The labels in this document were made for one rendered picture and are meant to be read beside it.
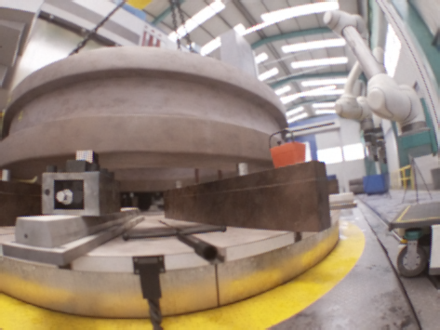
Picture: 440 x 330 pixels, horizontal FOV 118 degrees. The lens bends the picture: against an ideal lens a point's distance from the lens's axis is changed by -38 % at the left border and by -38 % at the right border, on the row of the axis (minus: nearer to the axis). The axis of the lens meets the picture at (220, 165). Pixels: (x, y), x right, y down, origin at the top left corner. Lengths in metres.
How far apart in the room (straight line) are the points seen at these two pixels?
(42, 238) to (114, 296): 0.39
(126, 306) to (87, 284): 0.19
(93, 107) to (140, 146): 0.57
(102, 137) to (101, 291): 0.95
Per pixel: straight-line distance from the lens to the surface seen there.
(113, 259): 0.92
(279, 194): 1.26
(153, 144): 1.43
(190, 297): 1.01
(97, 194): 1.09
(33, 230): 0.88
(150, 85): 1.77
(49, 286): 1.14
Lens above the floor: 0.52
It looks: 9 degrees up
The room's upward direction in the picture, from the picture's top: 4 degrees counter-clockwise
